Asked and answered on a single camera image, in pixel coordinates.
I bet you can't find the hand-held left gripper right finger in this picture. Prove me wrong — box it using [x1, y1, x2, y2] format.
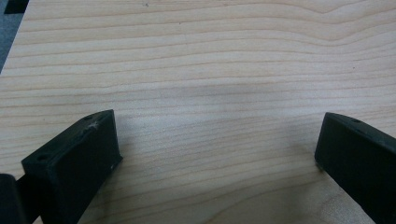
[314, 112, 396, 224]

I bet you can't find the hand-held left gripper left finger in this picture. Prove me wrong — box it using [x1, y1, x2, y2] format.
[21, 109, 123, 224]

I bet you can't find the black object at table corner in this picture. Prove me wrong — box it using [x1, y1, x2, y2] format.
[3, 0, 30, 15]

